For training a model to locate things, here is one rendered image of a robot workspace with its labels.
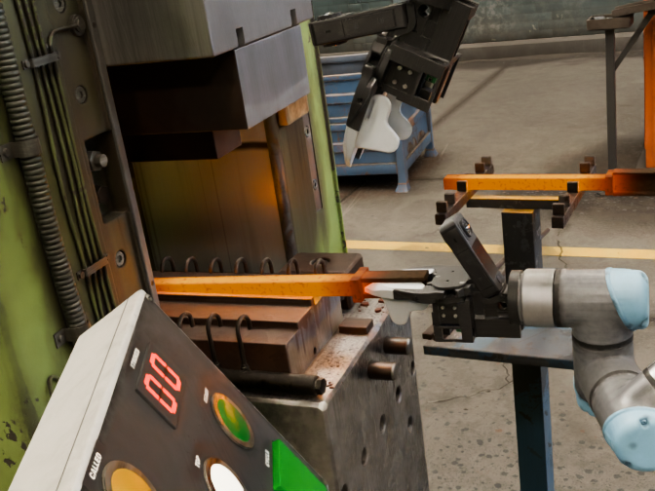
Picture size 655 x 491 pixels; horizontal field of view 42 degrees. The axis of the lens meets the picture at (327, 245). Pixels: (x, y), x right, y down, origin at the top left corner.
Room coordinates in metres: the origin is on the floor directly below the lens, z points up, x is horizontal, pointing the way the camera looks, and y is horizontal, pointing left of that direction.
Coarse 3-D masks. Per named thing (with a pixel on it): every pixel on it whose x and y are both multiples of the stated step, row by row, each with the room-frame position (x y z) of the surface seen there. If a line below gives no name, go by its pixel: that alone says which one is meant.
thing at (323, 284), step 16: (368, 272) 1.10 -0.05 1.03; (384, 272) 1.09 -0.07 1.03; (400, 272) 1.08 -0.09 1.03; (416, 272) 1.07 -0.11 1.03; (160, 288) 1.22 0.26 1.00; (176, 288) 1.20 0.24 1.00; (192, 288) 1.19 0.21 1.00; (208, 288) 1.18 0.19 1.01; (224, 288) 1.17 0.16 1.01; (240, 288) 1.16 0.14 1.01; (256, 288) 1.15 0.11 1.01; (272, 288) 1.14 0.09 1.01; (288, 288) 1.13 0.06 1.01; (304, 288) 1.12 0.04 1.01; (320, 288) 1.11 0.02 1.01; (336, 288) 1.10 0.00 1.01; (352, 288) 1.08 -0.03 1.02
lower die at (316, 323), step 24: (168, 312) 1.15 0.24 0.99; (192, 312) 1.14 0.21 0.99; (216, 312) 1.13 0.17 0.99; (240, 312) 1.12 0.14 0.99; (264, 312) 1.10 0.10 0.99; (288, 312) 1.09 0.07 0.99; (312, 312) 1.10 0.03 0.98; (336, 312) 1.18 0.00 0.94; (192, 336) 1.08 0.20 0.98; (216, 336) 1.07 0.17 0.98; (264, 336) 1.05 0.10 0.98; (288, 336) 1.04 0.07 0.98; (312, 336) 1.09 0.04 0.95; (240, 360) 1.04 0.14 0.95; (264, 360) 1.03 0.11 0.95; (288, 360) 1.01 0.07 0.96; (312, 360) 1.08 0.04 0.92
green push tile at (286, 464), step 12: (276, 444) 0.69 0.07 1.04; (276, 456) 0.67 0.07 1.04; (288, 456) 0.68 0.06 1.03; (276, 468) 0.65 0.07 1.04; (288, 468) 0.66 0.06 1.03; (300, 468) 0.68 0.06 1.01; (276, 480) 0.63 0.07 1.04; (288, 480) 0.64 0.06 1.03; (300, 480) 0.66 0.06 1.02; (312, 480) 0.68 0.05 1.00
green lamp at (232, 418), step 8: (224, 400) 0.67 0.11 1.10; (224, 408) 0.66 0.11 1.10; (232, 408) 0.67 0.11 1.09; (224, 416) 0.65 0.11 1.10; (232, 416) 0.66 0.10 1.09; (240, 416) 0.67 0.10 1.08; (232, 424) 0.65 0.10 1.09; (240, 424) 0.66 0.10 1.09; (232, 432) 0.64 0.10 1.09; (240, 432) 0.65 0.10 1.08; (248, 432) 0.66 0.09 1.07; (248, 440) 0.65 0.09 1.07
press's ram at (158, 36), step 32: (96, 0) 1.02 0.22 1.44; (128, 0) 1.01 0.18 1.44; (160, 0) 0.99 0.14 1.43; (192, 0) 0.97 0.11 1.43; (224, 0) 1.01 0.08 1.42; (256, 0) 1.08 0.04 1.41; (288, 0) 1.17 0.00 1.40; (128, 32) 1.01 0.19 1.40; (160, 32) 0.99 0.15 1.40; (192, 32) 0.98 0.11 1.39; (224, 32) 1.00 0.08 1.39; (256, 32) 1.07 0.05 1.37; (128, 64) 1.02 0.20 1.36
